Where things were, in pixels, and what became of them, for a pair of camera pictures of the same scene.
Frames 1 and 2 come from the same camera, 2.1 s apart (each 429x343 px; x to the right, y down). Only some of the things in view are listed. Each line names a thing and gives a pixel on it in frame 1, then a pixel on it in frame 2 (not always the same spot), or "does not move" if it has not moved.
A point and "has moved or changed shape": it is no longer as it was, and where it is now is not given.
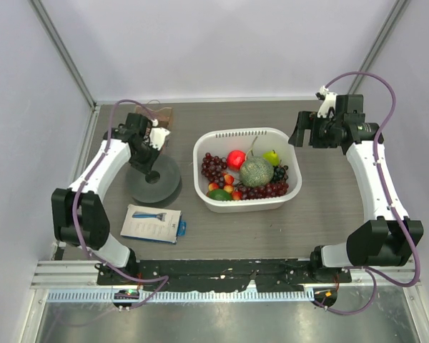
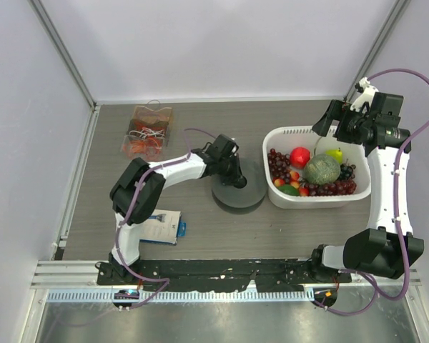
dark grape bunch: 280,174 -> 346,171
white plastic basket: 253,141 -> 304,137
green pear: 272,157 -> 336,153
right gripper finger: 306,120 -> 334,112
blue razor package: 153,224 does not move
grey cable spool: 161,184 has moved or changed shape
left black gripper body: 145,159 -> 229,170
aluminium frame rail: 83,274 does not move
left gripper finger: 152,176 -> 241,183
